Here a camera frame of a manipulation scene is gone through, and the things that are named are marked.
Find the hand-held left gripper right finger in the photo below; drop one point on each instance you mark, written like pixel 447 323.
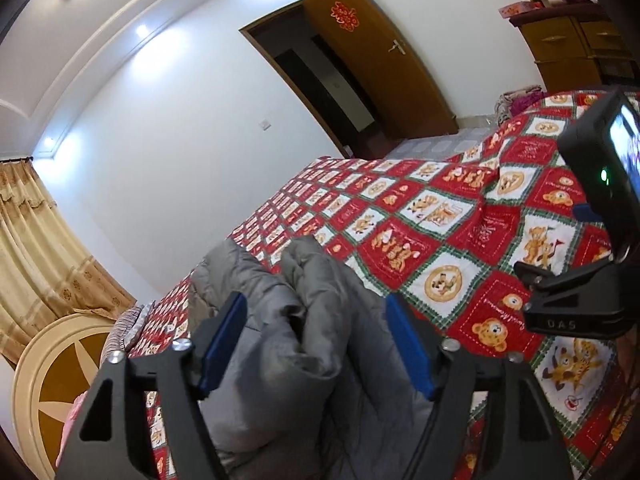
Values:
pixel 410 345

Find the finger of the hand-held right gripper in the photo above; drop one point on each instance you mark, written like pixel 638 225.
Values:
pixel 589 213

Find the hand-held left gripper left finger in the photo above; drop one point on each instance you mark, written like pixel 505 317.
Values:
pixel 222 345

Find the grey puffer jacket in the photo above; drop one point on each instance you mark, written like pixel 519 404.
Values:
pixel 320 320

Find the floral cloth pile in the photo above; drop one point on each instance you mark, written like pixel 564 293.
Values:
pixel 517 102

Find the striped pillow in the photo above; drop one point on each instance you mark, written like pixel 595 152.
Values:
pixel 125 330

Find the red printed bedspread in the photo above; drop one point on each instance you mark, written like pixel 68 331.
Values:
pixel 450 240

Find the brown wooden dresser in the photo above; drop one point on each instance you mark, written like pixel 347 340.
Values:
pixel 560 50

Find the pink flat box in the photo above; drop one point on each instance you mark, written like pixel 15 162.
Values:
pixel 520 9

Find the pink blanket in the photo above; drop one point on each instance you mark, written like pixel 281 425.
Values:
pixel 72 420

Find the cream and brown headboard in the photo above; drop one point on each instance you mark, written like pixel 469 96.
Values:
pixel 55 375

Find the beige patterned curtain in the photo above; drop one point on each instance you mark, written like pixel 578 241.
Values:
pixel 40 260

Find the brown wooden door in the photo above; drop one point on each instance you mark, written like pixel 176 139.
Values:
pixel 380 70

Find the curtain rod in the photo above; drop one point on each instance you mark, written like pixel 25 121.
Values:
pixel 15 159

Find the red door ornament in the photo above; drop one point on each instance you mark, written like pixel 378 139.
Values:
pixel 345 15

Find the white wall switch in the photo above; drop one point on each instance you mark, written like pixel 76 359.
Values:
pixel 264 124

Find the brown door frame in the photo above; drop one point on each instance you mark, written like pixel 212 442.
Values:
pixel 272 19

